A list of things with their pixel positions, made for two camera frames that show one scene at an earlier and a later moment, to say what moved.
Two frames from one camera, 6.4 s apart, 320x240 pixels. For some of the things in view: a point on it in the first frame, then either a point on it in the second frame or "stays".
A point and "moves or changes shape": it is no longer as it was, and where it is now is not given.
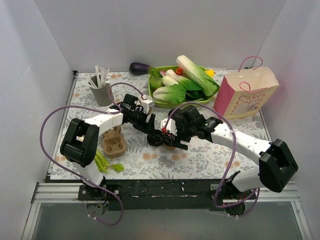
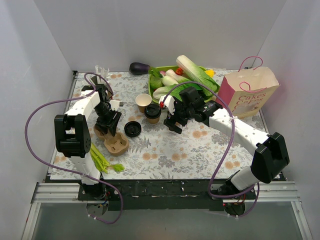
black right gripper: (177, 135) to (177, 115)
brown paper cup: (169, 147) moves or changes shape
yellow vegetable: (210, 72) stays
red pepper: (179, 71) stays
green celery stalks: (102, 164) stays
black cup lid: (155, 138) to (132, 129)
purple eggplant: (137, 68) stays
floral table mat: (214, 158) stays
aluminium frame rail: (69, 193) stays
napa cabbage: (209, 86) stays
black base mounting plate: (138, 195) stays
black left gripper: (148, 123) to (110, 120)
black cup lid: (169, 139) moves or changes shape
